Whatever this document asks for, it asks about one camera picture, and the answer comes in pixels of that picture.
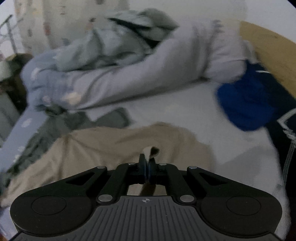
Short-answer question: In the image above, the beige t-shirt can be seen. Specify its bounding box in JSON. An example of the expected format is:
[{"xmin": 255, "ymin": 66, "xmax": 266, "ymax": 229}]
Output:
[{"xmin": 1, "ymin": 123, "xmax": 214, "ymax": 207}]

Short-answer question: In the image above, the grey-green garment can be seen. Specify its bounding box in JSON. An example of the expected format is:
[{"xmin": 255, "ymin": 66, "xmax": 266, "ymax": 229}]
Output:
[{"xmin": 1, "ymin": 108, "xmax": 130, "ymax": 187}]

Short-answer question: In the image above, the royal blue garment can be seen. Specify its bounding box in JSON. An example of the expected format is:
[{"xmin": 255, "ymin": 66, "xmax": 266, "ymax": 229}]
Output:
[{"xmin": 216, "ymin": 61, "xmax": 278, "ymax": 131}]

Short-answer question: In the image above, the black lettered jacket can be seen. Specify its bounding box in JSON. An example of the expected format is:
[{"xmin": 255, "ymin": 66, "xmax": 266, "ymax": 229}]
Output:
[{"xmin": 255, "ymin": 70, "xmax": 295, "ymax": 240}]

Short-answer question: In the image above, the light blue patterned duvet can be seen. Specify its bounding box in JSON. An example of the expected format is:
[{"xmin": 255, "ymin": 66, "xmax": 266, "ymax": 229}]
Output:
[{"xmin": 19, "ymin": 18, "xmax": 258, "ymax": 112}]

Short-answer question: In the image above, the teal green blanket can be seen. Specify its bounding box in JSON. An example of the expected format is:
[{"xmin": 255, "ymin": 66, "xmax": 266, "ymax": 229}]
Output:
[{"xmin": 56, "ymin": 8, "xmax": 178, "ymax": 72}]

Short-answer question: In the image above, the wooden headboard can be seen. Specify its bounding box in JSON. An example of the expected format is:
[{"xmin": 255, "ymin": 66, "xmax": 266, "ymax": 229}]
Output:
[{"xmin": 240, "ymin": 21, "xmax": 296, "ymax": 96}]

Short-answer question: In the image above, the white patterned curtain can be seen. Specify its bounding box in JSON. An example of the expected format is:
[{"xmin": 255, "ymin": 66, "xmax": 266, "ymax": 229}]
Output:
[{"xmin": 14, "ymin": 0, "xmax": 129, "ymax": 55}]

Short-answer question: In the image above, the black metal rack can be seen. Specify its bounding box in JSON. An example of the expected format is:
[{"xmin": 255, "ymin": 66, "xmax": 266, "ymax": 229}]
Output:
[{"xmin": 1, "ymin": 14, "xmax": 25, "ymax": 57}]

